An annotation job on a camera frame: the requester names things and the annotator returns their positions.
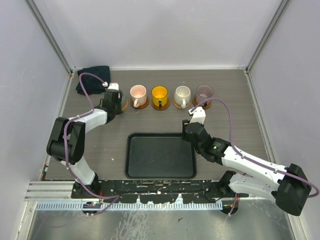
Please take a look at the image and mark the grey glass mug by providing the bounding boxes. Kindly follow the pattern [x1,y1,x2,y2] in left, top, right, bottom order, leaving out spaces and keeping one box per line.
[119,90,126,106]

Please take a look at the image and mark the light cork coaster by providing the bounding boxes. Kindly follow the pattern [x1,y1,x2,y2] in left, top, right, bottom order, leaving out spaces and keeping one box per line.
[121,99,129,111]
[173,100,191,109]

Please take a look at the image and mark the dark wooden coaster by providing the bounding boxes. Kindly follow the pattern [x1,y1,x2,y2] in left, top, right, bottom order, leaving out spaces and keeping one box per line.
[151,96,170,111]
[192,96,212,110]
[130,96,149,110]

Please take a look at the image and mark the white ceramic mug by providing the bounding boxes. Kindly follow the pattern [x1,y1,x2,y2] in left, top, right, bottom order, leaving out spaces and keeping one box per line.
[173,85,191,109]

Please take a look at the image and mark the pink ceramic mug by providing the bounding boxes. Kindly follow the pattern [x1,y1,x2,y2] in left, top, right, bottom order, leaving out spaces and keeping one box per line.
[130,85,147,109]

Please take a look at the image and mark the purple glass mug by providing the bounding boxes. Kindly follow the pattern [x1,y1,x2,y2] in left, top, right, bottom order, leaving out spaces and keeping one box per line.
[195,85,214,104]

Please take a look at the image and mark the yellow mug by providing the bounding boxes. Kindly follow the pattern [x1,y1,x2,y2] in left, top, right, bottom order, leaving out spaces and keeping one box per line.
[151,85,168,108]

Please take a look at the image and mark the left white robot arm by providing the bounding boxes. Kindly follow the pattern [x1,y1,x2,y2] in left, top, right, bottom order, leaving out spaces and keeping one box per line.
[46,89,123,198]

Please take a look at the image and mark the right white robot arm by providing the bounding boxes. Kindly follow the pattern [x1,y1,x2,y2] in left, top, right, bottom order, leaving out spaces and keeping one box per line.
[182,120,312,216]

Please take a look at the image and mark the dark blue folded cloth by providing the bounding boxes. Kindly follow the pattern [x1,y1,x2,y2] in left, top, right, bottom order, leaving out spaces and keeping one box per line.
[77,65,111,95]

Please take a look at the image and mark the black plastic tray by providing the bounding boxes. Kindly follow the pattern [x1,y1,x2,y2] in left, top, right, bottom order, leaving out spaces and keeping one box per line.
[125,132,197,180]

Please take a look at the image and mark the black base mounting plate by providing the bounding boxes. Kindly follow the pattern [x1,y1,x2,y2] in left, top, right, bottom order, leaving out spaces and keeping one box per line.
[71,178,250,204]

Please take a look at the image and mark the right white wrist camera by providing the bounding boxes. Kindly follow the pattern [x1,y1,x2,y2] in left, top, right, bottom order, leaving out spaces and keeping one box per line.
[188,106,206,126]

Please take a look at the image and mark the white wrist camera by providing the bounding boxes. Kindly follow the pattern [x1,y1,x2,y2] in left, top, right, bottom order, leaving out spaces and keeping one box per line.
[188,106,206,126]
[102,82,119,93]

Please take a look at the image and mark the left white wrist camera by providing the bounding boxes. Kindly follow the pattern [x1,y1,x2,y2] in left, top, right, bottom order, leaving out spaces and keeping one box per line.
[102,82,119,93]

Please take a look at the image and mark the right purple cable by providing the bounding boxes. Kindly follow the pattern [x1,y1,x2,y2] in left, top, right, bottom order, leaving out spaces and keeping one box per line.
[188,97,320,216]

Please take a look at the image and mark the purple cable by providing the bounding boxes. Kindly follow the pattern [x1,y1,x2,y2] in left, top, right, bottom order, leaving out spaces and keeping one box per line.
[63,72,121,216]
[188,97,320,216]

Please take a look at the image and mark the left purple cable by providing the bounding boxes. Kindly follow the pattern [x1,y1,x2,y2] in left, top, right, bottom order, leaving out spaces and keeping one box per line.
[63,72,121,216]

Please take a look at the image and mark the white slotted cable duct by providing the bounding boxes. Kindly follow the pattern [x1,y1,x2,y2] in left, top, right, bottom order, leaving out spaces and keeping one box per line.
[35,200,223,211]

